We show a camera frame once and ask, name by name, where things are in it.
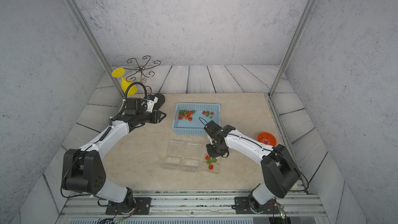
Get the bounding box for strawberry cluster left basket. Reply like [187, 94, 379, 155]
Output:
[178, 110, 196, 121]

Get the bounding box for clear clamshell container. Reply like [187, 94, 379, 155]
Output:
[181, 142, 202, 172]
[161, 140, 187, 170]
[202, 155, 221, 173]

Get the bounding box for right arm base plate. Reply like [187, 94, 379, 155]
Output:
[231, 197, 279, 215]

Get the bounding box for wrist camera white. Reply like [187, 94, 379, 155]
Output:
[204, 121, 221, 144]
[146, 94, 158, 113]

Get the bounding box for red strawberry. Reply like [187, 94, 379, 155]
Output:
[205, 155, 219, 171]

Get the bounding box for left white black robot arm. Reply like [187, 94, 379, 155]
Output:
[61, 94, 166, 205]

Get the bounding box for strawberry cluster right basket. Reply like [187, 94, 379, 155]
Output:
[202, 111, 215, 118]

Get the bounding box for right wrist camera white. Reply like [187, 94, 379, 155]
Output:
[204, 121, 221, 144]

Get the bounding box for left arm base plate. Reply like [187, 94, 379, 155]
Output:
[105, 197, 152, 216]

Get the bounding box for right aluminium frame post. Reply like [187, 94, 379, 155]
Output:
[268, 0, 317, 98]

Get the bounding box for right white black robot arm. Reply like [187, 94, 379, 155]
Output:
[204, 121, 300, 208]

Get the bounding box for aluminium mounting rail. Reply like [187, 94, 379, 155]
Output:
[58, 190, 330, 224]

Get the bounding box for left aluminium frame post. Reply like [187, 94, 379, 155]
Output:
[64, 0, 124, 97]

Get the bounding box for light blue plastic basket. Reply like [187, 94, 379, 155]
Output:
[172, 103, 221, 135]

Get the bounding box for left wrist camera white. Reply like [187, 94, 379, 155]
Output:
[146, 94, 158, 113]

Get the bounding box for strawberry cluster basket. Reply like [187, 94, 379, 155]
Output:
[178, 110, 196, 121]
[202, 111, 215, 118]

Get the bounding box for bronze wire glass rack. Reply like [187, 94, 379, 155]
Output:
[121, 56, 161, 111]

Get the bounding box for yellow plastic wine glass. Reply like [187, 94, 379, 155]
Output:
[112, 67, 138, 96]

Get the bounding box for aluminium frame post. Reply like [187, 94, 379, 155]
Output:
[64, 0, 124, 97]
[268, 0, 317, 98]

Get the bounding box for orange plastic bowl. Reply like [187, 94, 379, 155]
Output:
[257, 132, 277, 147]

